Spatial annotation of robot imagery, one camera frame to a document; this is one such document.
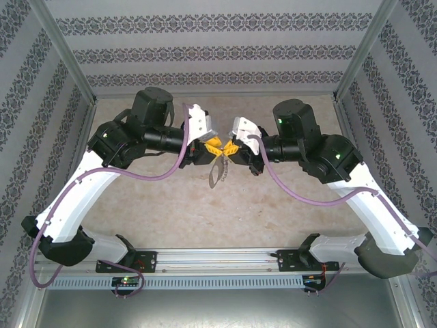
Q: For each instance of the small controller board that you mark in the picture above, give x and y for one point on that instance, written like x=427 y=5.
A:
x=314 y=280

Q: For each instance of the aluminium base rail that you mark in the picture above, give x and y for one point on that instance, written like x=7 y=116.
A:
x=218 y=258

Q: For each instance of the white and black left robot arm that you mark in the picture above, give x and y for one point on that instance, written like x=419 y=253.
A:
x=75 y=201

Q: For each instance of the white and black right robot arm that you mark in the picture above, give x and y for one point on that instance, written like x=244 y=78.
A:
x=375 y=212

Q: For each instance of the aluminium frame post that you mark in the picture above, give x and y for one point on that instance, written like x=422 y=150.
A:
x=365 y=48
x=61 y=48

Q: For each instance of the controller board with green light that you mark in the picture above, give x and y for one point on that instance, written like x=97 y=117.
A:
x=126 y=281

